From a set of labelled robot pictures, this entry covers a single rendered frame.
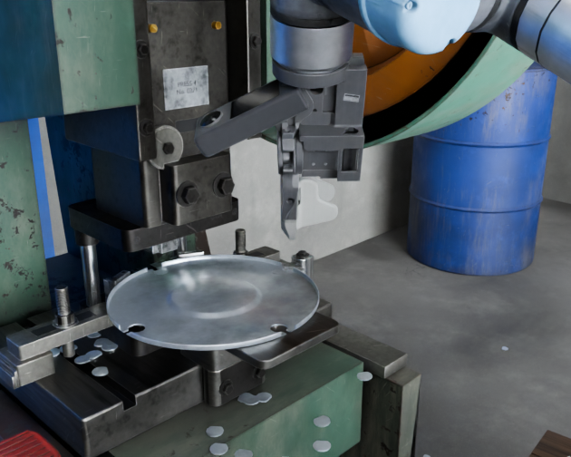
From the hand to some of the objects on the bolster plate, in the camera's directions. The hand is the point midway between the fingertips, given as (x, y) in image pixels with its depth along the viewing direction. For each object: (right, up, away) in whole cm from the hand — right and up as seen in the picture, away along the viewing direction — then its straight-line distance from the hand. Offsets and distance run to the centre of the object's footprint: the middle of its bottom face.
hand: (285, 228), depth 75 cm
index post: (+3, -13, +34) cm, 36 cm away
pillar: (-29, -11, +28) cm, 42 cm away
